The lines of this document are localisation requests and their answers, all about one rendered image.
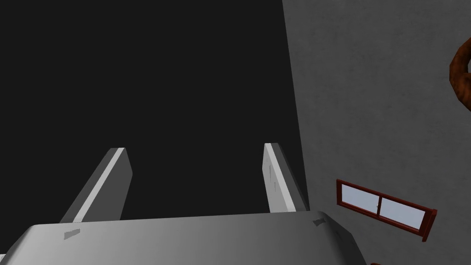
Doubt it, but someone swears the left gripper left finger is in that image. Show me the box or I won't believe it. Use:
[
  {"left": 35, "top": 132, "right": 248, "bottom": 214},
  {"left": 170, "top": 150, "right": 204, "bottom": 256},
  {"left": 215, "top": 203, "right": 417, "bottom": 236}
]
[{"left": 59, "top": 147, "right": 133, "bottom": 224}]

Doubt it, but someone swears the red-framed window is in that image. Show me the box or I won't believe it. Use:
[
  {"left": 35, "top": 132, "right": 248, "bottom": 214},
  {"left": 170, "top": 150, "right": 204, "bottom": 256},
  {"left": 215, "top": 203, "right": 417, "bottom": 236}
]
[{"left": 336, "top": 179, "right": 438, "bottom": 242}]

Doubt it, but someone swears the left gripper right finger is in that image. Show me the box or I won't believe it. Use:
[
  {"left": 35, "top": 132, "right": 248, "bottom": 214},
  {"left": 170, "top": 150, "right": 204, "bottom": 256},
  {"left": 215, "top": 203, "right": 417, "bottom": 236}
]
[{"left": 262, "top": 143, "right": 310, "bottom": 214}]

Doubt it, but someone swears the brown round wall ring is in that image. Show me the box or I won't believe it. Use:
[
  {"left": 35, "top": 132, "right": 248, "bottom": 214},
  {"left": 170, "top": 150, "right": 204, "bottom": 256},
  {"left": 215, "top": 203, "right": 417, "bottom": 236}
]
[{"left": 449, "top": 37, "right": 471, "bottom": 112}]

